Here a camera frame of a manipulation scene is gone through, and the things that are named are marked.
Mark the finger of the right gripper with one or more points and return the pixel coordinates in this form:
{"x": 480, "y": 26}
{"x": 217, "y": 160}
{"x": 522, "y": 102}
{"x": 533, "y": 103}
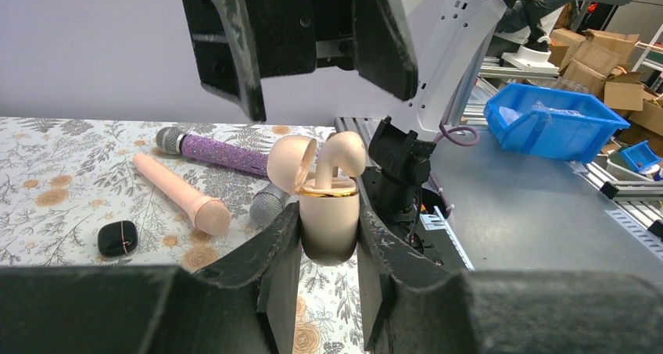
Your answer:
{"x": 225, "y": 52}
{"x": 383, "y": 47}

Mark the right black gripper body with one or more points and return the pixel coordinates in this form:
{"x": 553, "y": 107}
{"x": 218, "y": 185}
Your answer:
{"x": 298, "y": 36}

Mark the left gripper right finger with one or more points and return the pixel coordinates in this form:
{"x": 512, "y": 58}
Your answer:
{"x": 411, "y": 305}

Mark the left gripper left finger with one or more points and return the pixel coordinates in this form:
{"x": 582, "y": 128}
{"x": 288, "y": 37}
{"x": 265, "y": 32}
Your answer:
{"x": 245, "y": 302}

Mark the beige wireless earbud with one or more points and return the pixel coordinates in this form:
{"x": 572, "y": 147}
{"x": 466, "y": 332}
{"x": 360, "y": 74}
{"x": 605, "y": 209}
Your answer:
{"x": 344, "y": 150}

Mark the beige earbud charging case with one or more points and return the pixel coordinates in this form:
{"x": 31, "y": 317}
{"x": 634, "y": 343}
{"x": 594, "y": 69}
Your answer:
{"x": 329, "y": 217}

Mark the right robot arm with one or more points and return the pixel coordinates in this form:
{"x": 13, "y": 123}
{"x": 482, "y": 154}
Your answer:
{"x": 416, "y": 50}

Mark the black earbud charging case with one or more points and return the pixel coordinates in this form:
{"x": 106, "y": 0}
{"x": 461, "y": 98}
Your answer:
{"x": 117, "y": 239}

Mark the purple glitter microphone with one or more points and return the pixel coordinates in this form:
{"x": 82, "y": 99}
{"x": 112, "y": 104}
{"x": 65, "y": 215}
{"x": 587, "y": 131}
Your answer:
{"x": 174, "y": 141}

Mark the pink toy microphone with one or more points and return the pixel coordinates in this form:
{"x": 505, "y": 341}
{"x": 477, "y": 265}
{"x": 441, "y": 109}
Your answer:
{"x": 207, "y": 214}

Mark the silver microphone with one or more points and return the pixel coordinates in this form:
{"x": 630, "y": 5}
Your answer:
{"x": 267, "y": 204}

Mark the blue plastic bin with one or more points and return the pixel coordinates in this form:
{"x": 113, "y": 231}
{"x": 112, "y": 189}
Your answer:
{"x": 551, "y": 123}

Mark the cardboard boxes pile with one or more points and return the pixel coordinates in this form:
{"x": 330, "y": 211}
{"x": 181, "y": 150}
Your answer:
{"x": 597, "y": 63}

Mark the small blue bin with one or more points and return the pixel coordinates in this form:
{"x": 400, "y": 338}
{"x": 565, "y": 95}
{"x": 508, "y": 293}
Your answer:
{"x": 639, "y": 157}

